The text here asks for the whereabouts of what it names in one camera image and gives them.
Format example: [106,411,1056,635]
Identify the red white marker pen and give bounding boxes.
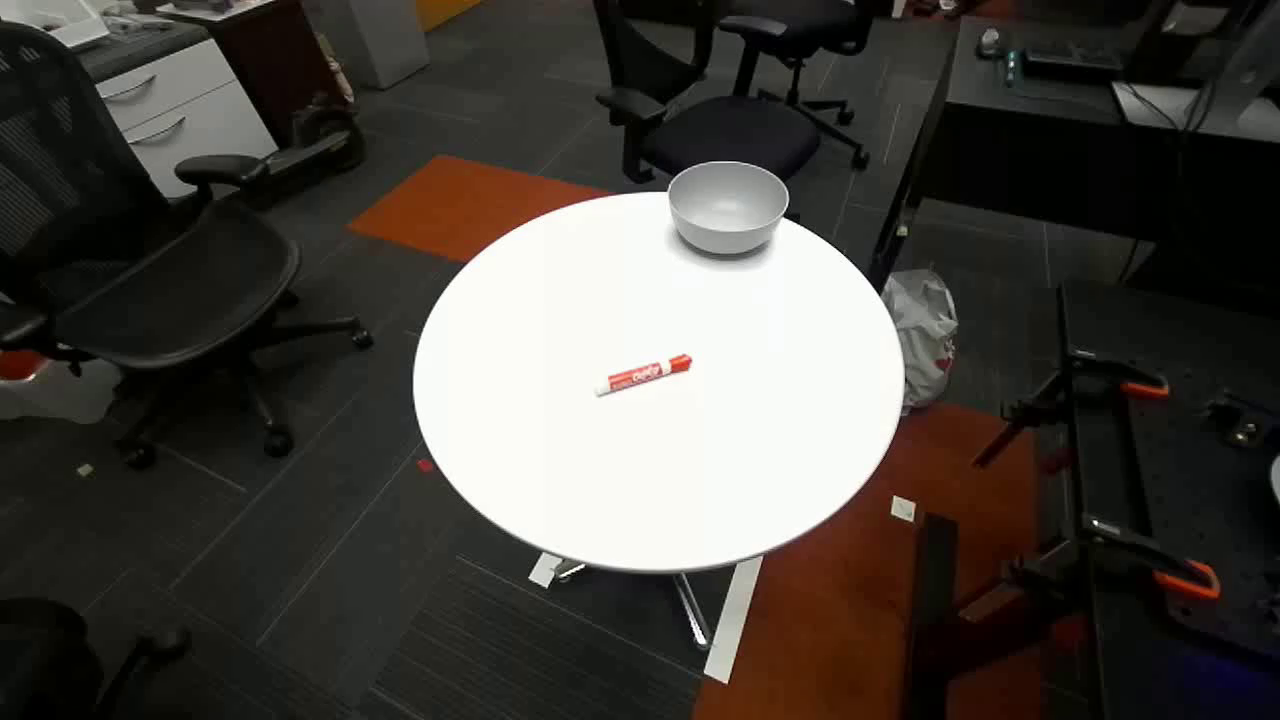
[594,350,696,401]

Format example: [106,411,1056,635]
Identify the white round bowl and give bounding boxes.
[666,155,793,259]

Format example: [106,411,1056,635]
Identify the black padded office chair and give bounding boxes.
[594,0,825,190]
[718,0,877,174]

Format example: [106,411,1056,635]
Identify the white metal table base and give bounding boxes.
[526,543,767,689]

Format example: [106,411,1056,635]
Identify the grey filing cabinet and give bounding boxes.
[299,0,435,93]

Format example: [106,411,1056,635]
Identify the black office desk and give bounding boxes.
[867,13,1280,298]

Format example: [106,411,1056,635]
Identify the dark wooden cabinet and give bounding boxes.
[155,0,368,177]

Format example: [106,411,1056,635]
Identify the black mesh office chair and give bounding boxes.
[0,15,375,474]

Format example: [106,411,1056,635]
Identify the white drawer cabinet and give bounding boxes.
[78,34,284,204]

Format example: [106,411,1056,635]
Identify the black keyboard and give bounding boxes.
[1022,36,1134,79]

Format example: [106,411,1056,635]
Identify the black workbench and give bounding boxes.
[904,276,1280,720]

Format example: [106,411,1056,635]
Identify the white red floor object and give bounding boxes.
[0,350,128,427]

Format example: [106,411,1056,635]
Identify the black clamp orange handle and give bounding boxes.
[1008,518,1229,625]
[972,350,1176,474]

